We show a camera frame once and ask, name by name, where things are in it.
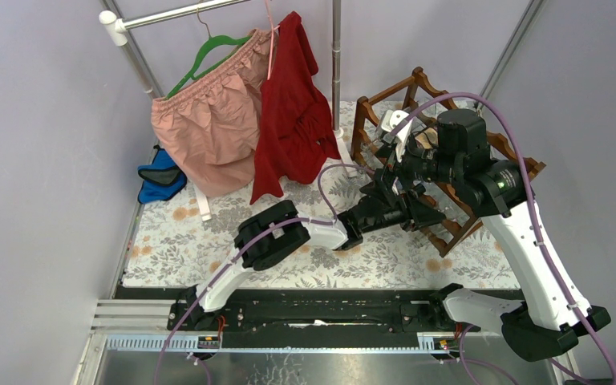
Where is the wooden wine rack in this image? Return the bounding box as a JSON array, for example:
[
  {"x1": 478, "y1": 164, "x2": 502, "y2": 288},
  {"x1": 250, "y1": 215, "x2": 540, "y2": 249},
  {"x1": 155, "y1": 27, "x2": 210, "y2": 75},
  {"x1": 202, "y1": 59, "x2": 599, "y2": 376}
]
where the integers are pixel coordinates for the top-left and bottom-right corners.
[{"x1": 351, "y1": 67, "x2": 545, "y2": 256}]

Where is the green clothes hanger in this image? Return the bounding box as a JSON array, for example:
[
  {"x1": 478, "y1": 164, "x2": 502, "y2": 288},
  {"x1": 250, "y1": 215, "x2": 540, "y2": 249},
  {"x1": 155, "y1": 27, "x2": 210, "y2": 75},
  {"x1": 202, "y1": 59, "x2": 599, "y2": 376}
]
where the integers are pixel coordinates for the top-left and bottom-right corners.
[{"x1": 165, "y1": 5, "x2": 253, "y2": 100}]

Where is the pink clothes hanger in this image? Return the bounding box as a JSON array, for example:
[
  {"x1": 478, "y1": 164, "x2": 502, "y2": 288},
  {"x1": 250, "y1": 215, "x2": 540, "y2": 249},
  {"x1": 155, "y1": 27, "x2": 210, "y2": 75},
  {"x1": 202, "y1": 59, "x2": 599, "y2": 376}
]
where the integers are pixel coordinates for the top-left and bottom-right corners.
[{"x1": 264, "y1": 0, "x2": 279, "y2": 80}]

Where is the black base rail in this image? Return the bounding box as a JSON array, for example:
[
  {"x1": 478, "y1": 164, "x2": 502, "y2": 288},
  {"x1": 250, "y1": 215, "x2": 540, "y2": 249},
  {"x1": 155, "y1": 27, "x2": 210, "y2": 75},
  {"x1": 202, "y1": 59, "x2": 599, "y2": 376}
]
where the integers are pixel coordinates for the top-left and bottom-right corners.
[{"x1": 114, "y1": 288, "x2": 465, "y2": 349}]

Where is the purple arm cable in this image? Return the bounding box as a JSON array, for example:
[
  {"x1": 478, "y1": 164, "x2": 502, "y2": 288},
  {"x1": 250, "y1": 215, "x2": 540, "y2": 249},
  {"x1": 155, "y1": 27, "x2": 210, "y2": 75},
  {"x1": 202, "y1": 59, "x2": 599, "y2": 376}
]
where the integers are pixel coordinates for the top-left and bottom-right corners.
[
  {"x1": 153, "y1": 162, "x2": 375, "y2": 385},
  {"x1": 392, "y1": 92, "x2": 616, "y2": 385}
]

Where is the pink skirt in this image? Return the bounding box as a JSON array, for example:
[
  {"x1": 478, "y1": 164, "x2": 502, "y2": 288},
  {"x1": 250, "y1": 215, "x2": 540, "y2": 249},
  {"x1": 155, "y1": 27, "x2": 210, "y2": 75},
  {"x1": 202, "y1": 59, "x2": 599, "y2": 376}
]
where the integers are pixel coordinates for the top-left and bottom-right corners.
[{"x1": 151, "y1": 29, "x2": 271, "y2": 197}]

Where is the dark green wine bottle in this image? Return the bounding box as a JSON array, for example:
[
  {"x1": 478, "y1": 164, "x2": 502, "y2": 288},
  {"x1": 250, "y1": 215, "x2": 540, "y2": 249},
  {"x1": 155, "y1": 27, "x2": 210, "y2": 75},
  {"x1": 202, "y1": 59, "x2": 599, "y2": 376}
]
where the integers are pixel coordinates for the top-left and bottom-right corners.
[{"x1": 415, "y1": 128, "x2": 438, "y2": 150}]

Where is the white fabric strip by rack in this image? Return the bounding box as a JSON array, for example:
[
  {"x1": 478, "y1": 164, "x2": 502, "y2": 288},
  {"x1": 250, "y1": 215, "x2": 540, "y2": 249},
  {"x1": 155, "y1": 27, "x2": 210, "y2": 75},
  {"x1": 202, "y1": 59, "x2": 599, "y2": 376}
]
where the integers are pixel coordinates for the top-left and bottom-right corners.
[{"x1": 334, "y1": 128, "x2": 358, "y2": 178}]

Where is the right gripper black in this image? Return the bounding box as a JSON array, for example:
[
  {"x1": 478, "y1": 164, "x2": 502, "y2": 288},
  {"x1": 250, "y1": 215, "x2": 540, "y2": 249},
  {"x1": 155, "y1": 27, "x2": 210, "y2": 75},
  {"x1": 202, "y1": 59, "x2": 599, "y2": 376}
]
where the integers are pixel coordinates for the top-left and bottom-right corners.
[{"x1": 359, "y1": 130, "x2": 460, "y2": 207}]

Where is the metal clothes rail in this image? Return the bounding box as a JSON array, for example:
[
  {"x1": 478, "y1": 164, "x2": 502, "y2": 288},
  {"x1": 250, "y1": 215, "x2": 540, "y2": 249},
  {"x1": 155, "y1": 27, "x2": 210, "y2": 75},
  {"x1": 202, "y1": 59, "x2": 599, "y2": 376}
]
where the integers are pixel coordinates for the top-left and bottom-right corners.
[{"x1": 99, "y1": 1, "x2": 261, "y2": 99}]

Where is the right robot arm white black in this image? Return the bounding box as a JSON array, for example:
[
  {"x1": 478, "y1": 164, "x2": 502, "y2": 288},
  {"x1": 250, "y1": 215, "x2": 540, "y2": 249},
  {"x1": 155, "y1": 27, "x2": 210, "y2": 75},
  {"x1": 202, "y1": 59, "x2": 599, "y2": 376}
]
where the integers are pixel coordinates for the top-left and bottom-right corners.
[{"x1": 376, "y1": 109, "x2": 610, "y2": 362}]

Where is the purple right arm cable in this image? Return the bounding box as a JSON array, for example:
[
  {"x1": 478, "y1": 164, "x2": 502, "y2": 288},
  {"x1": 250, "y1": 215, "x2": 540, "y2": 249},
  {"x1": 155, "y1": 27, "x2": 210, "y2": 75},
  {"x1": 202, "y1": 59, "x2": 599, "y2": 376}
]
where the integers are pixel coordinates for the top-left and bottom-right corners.
[{"x1": 392, "y1": 92, "x2": 616, "y2": 385}]

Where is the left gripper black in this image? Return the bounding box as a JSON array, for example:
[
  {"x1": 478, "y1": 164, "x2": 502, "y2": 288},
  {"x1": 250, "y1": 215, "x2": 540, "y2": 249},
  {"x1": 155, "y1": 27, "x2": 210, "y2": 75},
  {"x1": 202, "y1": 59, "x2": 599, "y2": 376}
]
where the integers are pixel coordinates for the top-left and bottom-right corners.
[{"x1": 357, "y1": 182, "x2": 440, "y2": 232}]

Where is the vertical metal pole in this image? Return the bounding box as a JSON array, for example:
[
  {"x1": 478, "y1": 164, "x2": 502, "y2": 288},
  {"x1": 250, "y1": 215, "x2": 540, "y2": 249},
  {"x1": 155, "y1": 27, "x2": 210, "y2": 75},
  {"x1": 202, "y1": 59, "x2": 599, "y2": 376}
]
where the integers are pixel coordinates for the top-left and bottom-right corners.
[{"x1": 331, "y1": 0, "x2": 342, "y2": 140}]

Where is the red garment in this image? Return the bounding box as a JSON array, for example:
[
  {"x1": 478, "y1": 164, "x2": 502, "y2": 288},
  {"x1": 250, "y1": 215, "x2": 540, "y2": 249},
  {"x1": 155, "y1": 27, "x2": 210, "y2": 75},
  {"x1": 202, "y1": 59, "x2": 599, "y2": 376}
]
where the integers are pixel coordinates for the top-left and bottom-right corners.
[{"x1": 250, "y1": 11, "x2": 340, "y2": 204}]

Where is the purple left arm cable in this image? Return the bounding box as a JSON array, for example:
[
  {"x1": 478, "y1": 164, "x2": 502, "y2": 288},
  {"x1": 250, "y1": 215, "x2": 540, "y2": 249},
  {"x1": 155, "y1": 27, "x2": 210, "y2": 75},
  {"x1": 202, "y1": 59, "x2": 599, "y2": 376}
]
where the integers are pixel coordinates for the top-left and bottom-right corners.
[{"x1": 153, "y1": 162, "x2": 375, "y2": 385}]

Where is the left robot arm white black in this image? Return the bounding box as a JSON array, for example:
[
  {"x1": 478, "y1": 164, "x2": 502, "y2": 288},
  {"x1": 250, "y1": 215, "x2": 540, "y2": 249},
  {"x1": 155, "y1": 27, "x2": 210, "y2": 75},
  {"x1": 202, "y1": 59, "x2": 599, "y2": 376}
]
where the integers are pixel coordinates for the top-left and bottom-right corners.
[{"x1": 185, "y1": 183, "x2": 446, "y2": 330}]

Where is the floral table mat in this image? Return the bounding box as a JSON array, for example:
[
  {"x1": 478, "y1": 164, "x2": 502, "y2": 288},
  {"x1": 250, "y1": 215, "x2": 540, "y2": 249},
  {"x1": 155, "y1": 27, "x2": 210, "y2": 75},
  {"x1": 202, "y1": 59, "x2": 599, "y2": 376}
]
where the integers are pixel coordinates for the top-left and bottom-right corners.
[{"x1": 122, "y1": 99, "x2": 521, "y2": 290}]

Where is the blue black bag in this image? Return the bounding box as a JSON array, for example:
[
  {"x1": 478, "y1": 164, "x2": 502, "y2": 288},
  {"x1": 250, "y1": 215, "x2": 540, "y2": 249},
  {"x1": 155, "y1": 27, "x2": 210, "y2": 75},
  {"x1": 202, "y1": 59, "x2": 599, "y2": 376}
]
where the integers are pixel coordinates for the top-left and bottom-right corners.
[{"x1": 137, "y1": 145, "x2": 187, "y2": 205}]

